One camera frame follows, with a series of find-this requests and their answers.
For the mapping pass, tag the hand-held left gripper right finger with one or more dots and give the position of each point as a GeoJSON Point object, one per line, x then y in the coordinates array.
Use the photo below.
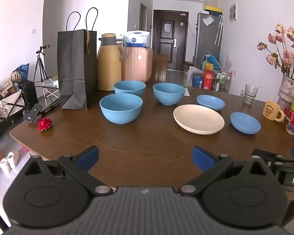
{"type": "Point", "coordinates": [203, 158]}

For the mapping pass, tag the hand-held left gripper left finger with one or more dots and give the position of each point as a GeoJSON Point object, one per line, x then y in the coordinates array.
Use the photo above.
{"type": "Point", "coordinates": [88, 158]}

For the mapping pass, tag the cream plate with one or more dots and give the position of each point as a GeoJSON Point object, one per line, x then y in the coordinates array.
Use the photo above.
{"type": "Point", "coordinates": [198, 118]}

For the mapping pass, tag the blue plate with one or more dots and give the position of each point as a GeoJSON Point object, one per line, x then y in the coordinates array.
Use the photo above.
{"type": "Point", "coordinates": [210, 101]}
{"type": "Point", "coordinates": [245, 122]}

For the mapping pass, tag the blue bowl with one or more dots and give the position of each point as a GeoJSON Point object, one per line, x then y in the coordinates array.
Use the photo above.
{"type": "Point", "coordinates": [129, 87]}
{"type": "Point", "coordinates": [169, 91]}
{"type": "Point", "coordinates": [121, 107]}

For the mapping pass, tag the yellow bear mug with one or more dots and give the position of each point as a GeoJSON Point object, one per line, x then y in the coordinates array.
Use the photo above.
{"type": "Point", "coordinates": [270, 111]}

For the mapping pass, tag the red ribbon bow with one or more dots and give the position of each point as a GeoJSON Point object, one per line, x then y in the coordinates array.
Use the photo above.
{"type": "Point", "coordinates": [45, 124]}

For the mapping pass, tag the grey ceramic vase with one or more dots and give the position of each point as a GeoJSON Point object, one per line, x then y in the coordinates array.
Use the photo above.
{"type": "Point", "coordinates": [286, 93]}

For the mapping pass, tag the white napkin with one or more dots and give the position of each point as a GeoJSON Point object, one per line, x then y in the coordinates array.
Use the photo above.
{"type": "Point", "coordinates": [187, 92]}

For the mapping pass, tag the glass cup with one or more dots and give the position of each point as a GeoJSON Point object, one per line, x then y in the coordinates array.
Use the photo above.
{"type": "Point", "coordinates": [250, 95]}

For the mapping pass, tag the black phone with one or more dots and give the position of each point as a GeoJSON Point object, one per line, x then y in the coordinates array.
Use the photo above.
{"type": "Point", "coordinates": [33, 113]}

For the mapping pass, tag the white shoe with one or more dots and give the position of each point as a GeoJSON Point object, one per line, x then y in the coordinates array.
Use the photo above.
{"type": "Point", "coordinates": [14, 158]}
{"type": "Point", "coordinates": [4, 165]}

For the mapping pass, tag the white cardboard box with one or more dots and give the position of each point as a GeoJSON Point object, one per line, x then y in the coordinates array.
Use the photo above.
{"type": "Point", "coordinates": [243, 93]}

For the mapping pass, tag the blue box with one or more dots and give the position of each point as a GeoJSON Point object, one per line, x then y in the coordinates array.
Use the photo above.
{"type": "Point", "coordinates": [198, 80]}

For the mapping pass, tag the red box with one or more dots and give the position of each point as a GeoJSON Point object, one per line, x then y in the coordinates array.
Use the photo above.
{"type": "Point", "coordinates": [208, 78]}

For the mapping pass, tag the white folding table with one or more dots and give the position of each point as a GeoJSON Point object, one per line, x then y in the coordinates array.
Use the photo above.
{"type": "Point", "coordinates": [49, 85]}

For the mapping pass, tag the black paper bag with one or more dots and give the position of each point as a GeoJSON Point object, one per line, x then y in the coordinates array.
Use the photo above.
{"type": "Point", "coordinates": [74, 73]}

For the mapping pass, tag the black trolley case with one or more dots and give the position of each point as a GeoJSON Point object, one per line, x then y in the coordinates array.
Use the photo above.
{"type": "Point", "coordinates": [28, 94]}

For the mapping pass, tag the white plastic bag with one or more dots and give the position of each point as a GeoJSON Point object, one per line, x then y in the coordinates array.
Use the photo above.
{"type": "Point", "coordinates": [192, 71]}

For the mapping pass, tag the white canvas cart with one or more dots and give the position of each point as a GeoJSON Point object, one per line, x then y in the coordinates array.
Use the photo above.
{"type": "Point", "coordinates": [9, 106]}

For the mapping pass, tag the tan thermos jug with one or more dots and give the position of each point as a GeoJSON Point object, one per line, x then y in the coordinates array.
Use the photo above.
{"type": "Point", "coordinates": [109, 66]}

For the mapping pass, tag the blue gift bag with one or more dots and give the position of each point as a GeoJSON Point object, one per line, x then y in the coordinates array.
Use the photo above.
{"type": "Point", "coordinates": [212, 61]}

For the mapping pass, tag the pink flower bouquet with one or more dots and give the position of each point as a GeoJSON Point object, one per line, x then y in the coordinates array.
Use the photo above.
{"type": "Point", "coordinates": [285, 53]}

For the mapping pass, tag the pink suitcase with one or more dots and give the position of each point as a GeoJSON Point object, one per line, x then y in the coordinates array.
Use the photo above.
{"type": "Point", "coordinates": [137, 66]}

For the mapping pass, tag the grey refrigerator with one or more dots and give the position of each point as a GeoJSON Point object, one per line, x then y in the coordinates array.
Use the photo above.
{"type": "Point", "coordinates": [207, 39]}

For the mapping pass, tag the dark wooden door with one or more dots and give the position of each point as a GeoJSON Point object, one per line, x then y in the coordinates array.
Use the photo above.
{"type": "Point", "coordinates": [170, 41]}

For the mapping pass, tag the tissue pack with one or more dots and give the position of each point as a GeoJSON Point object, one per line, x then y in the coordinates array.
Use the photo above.
{"type": "Point", "coordinates": [137, 39]}

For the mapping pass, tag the white umbrella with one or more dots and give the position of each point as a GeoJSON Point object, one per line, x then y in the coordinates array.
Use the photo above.
{"type": "Point", "coordinates": [219, 29]}

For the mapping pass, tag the yellow box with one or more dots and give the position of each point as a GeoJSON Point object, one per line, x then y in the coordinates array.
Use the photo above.
{"type": "Point", "coordinates": [213, 8]}

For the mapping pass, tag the camera tripod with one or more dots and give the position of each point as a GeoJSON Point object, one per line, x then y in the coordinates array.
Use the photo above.
{"type": "Point", "coordinates": [40, 63]}

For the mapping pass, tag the wall electrical panel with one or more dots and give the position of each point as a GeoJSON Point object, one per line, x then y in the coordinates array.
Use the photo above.
{"type": "Point", "coordinates": [233, 12]}

